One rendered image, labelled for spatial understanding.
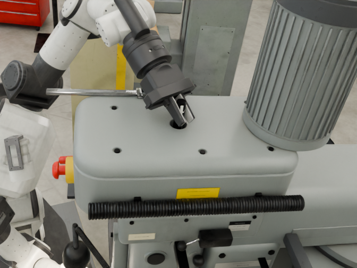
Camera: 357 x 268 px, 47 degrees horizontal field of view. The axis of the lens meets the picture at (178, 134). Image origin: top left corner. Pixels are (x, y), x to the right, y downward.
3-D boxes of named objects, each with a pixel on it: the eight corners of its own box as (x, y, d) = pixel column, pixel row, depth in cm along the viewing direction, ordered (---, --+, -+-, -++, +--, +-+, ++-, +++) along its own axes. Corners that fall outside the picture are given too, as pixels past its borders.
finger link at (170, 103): (180, 127, 87) (166, 102, 88) (187, 120, 85) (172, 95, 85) (175, 129, 86) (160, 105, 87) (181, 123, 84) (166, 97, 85)
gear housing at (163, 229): (118, 248, 93) (120, 219, 87) (114, 173, 111) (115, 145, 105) (258, 240, 100) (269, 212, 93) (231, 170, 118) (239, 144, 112)
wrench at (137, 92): (45, 98, 90) (45, 94, 90) (47, 88, 93) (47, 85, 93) (155, 99, 95) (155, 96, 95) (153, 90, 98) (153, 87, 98)
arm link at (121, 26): (119, 72, 92) (96, 31, 94) (161, 52, 94) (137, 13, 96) (120, 49, 81) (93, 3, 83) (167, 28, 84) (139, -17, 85)
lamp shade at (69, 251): (58, 257, 111) (56, 243, 107) (82, 244, 115) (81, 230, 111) (70, 276, 107) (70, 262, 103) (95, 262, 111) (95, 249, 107)
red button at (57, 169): (52, 183, 91) (50, 169, 89) (53, 170, 94) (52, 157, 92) (67, 182, 92) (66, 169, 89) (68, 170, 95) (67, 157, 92)
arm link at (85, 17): (138, 13, 101) (113, 1, 117) (103, -10, 95) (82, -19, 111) (117, 50, 103) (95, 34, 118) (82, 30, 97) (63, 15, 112)
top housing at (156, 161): (74, 224, 84) (70, 167, 74) (77, 142, 104) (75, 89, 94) (286, 214, 94) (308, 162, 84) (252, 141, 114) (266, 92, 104)
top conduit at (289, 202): (88, 224, 79) (87, 212, 77) (88, 208, 83) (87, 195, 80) (302, 214, 88) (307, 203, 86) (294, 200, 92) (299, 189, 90)
